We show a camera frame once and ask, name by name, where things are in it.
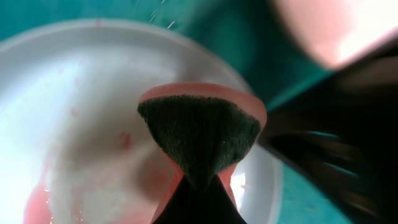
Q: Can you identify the teal plastic tray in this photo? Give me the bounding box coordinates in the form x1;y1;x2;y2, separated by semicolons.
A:
0;0;355;224

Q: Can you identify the light blue plate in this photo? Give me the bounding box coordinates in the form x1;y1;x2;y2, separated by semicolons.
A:
0;17;284;224

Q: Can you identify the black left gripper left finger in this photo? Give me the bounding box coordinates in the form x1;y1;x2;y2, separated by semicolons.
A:
152;176;197;224

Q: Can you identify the pink white plate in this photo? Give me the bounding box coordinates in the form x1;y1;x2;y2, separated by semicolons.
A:
272;0;397;69

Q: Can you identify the green and pink sponge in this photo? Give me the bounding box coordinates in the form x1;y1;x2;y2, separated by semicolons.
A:
137;83;267;222

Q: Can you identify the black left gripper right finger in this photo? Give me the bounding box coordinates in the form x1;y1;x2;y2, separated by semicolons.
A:
194;175;246;224

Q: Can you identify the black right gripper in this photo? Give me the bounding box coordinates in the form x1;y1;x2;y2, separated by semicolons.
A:
259;39;397;223

